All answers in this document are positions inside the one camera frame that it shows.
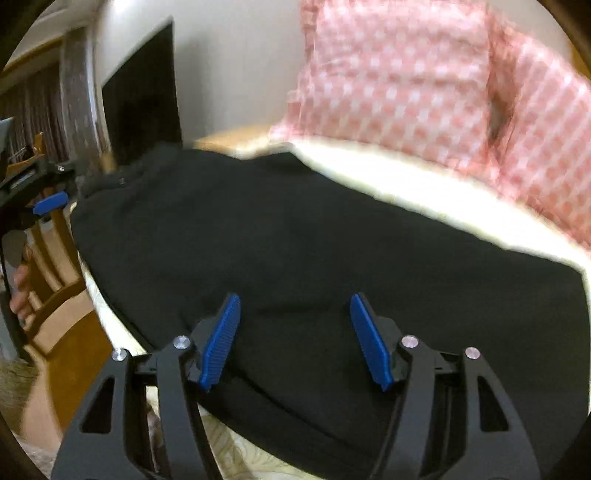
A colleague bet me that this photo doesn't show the black pants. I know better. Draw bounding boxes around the black pants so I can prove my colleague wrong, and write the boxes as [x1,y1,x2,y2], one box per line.
[71,144,591,480]

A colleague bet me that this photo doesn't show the person's left hand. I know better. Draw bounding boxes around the person's left hand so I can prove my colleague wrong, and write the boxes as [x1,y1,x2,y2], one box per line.
[8,244,33,321]

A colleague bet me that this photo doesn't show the wooden chair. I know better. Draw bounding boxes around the wooden chair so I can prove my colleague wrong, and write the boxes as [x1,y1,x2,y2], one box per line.
[18,133,116,444]

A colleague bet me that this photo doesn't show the black television screen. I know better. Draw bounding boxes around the black television screen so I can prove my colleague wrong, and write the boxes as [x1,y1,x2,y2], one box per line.
[101,22,182,166]

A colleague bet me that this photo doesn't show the cream patterned bed sheet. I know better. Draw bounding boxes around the cream patterned bed sheet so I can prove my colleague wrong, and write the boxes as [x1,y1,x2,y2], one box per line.
[78,124,591,480]

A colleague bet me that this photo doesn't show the pink polka dot pillow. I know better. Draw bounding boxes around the pink polka dot pillow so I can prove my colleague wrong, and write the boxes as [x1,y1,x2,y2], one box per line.
[270,1,494,175]
[487,12,590,247]

